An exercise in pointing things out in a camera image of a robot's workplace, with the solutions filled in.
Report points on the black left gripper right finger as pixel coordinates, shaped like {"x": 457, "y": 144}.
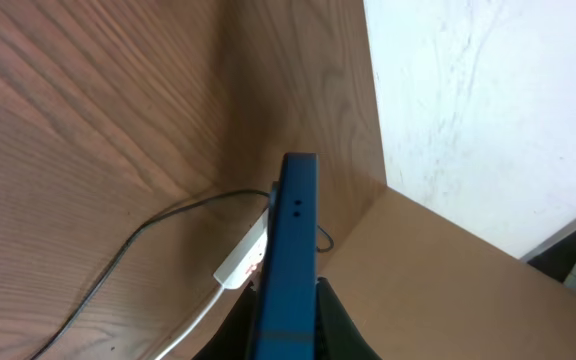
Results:
{"x": 337, "y": 338}

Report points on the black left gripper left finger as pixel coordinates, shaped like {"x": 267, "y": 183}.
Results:
{"x": 231, "y": 339}

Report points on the blue Galaxy smartphone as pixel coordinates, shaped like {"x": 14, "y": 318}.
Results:
{"x": 285, "y": 316}

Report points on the white power strip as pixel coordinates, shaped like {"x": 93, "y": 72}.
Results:
{"x": 246, "y": 256}

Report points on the brown wooden side panel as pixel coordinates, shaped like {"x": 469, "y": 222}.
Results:
{"x": 419, "y": 287}

